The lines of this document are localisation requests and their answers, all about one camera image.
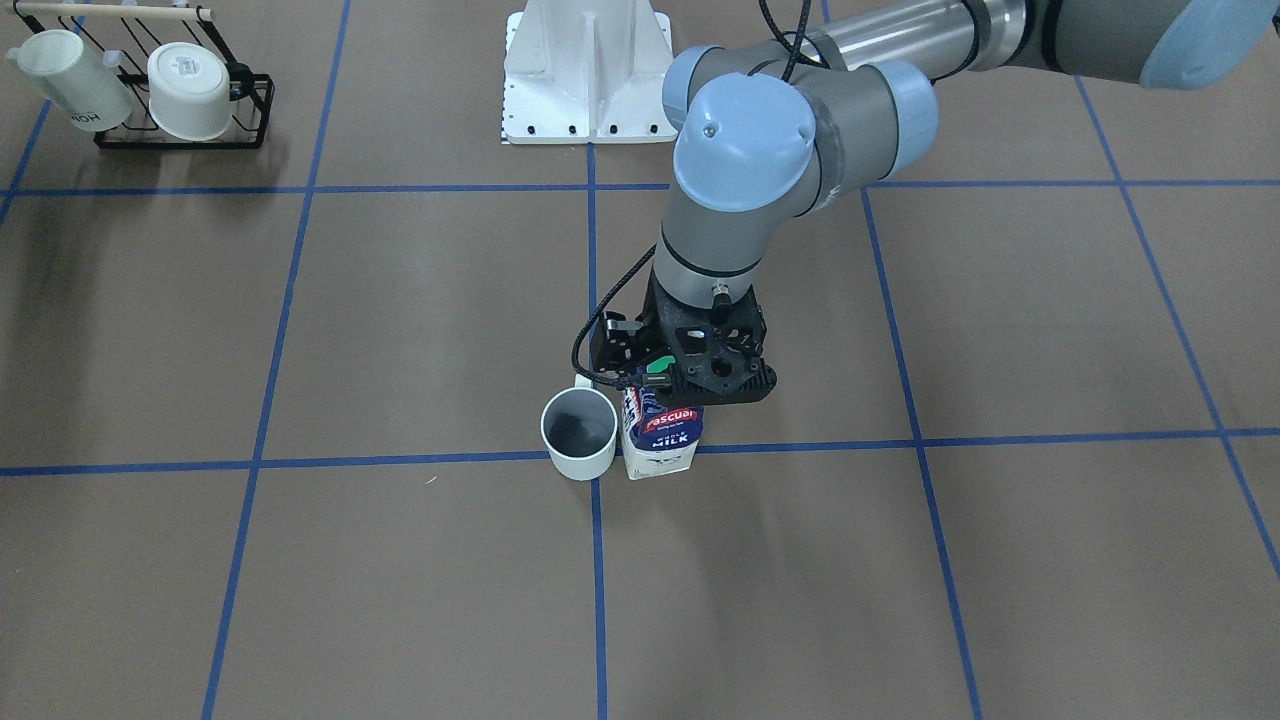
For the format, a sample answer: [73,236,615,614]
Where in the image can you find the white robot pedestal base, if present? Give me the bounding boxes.
[500,1,677,145]

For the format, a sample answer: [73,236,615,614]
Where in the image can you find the milk carton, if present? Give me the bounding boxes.
[621,388,705,480]

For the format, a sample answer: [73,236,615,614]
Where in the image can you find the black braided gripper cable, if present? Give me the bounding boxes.
[571,0,831,397]

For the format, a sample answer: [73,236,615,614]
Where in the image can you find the white mug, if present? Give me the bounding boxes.
[5,29,134,133]
[539,374,620,482]
[146,42,233,142]

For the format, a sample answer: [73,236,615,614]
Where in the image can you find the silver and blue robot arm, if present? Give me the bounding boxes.
[571,1,1277,407]

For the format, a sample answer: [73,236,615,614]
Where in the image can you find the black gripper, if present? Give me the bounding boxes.
[586,272,701,389]

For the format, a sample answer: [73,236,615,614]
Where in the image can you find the black wire mug rack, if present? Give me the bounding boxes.
[3,1,275,150]

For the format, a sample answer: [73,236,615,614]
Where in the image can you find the white mug in rack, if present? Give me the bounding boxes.
[146,42,233,142]
[5,29,134,133]

